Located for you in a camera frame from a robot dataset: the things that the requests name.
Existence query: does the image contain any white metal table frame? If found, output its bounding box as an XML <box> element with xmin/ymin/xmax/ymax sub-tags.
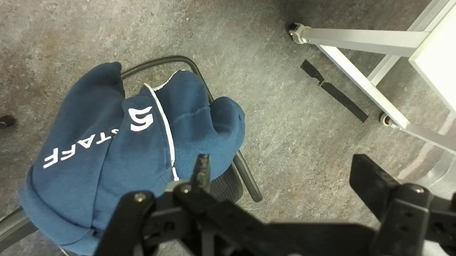
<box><xmin>288</xmin><ymin>0</ymin><xmax>456</xmax><ymax>153</ymax></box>

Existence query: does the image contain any black tape strip on floor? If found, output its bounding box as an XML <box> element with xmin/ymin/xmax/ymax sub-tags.
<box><xmin>300</xmin><ymin>59</ymin><xmax>367</xmax><ymax>122</ymax></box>

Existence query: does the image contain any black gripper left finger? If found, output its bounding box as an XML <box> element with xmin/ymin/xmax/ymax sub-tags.
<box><xmin>191</xmin><ymin>153</ymin><xmax>211</xmax><ymax>191</ymax></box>

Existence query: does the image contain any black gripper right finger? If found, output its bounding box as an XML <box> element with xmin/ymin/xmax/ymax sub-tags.
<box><xmin>349</xmin><ymin>153</ymin><xmax>399</xmax><ymax>220</ymax></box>

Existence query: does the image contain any navy blue staff hoodie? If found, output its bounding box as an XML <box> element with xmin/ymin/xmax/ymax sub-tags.
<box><xmin>20</xmin><ymin>62</ymin><xmax>245</xmax><ymax>256</ymax></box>

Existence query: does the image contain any black mesh office chair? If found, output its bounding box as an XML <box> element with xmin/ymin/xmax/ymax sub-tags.
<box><xmin>0</xmin><ymin>54</ymin><xmax>263</xmax><ymax>253</ymax></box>

